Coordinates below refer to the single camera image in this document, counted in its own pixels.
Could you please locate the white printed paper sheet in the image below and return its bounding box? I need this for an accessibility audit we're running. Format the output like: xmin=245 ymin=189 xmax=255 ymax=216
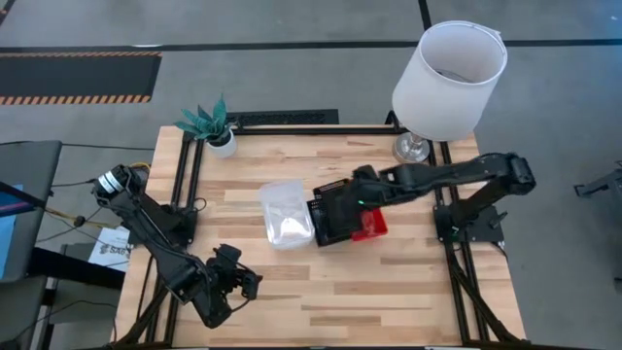
xmin=87 ymin=226 xmax=132 ymax=273

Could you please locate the black plastic slotted basket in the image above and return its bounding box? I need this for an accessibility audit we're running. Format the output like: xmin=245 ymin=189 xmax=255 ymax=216
xmin=308 ymin=177 xmax=363 ymax=248

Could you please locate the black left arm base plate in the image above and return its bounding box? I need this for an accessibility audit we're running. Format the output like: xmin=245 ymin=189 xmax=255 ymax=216
xmin=126 ymin=203 xmax=199 ymax=246

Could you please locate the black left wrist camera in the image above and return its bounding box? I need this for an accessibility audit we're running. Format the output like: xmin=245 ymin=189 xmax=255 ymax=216
xmin=241 ymin=273 xmax=264 ymax=301

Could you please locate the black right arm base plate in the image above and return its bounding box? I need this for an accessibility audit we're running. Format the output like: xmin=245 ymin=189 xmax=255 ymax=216
xmin=433 ymin=203 xmax=509 ymax=244

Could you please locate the red plastic slotted basket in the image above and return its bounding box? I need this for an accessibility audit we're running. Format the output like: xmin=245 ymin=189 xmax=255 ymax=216
xmin=350 ymin=208 xmax=390 ymax=243

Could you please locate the green plant in white pot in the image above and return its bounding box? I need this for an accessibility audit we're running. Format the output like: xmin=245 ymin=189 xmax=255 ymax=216
xmin=173 ymin=93 xmax=239 ymax=159

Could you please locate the white shade table lamp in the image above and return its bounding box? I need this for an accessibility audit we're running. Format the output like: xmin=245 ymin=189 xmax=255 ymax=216
xmin=391 ymin=19 xmax=509 ymax=165

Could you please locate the black hazard-striped floor mat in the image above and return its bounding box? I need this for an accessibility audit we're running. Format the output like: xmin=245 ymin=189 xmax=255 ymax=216
xmin=0 ymin=51 xmax=163 ymax=106

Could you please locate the clear plastic basket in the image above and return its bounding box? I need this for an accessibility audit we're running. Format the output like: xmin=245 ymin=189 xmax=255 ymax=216
xmin=258 ymin=178 xmax=316 ymax=252

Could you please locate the black aluminium table frame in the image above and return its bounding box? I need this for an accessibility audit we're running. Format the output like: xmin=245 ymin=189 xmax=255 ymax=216
xmin=114 ymin=110 xmax=529 ymax=350

